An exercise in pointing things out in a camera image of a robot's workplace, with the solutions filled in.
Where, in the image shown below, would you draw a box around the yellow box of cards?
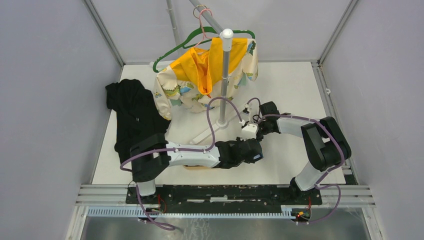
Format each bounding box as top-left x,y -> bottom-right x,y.
183,165 -> 210,171

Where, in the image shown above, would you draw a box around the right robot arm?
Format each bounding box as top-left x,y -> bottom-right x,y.
258,101 -> 352,204

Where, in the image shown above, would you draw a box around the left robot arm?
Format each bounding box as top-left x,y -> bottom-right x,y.
121,133 -> 263,204

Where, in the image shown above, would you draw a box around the white clothes rack stand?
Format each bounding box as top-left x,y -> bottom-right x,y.
166,0 -> 237,144

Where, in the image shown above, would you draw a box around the yellow dinosaur print shirt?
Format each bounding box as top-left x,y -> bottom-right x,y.
153,37 -> 258,120

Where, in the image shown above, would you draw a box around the black garment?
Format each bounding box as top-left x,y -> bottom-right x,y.
105,79 -> 171,163

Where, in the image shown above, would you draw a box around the pink clothes hanger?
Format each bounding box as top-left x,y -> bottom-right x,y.
193,4 -> 213,48

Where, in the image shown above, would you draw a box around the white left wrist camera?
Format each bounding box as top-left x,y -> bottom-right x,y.
239,122 -> 259,140

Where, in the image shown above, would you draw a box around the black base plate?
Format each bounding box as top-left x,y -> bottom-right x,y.
140,185 -> 323,214

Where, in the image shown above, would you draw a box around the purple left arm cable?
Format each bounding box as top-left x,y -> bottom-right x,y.
119,96 -> 245,231

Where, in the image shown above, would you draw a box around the white slotted cable duct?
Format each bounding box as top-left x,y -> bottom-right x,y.
87,206 -> 295,220

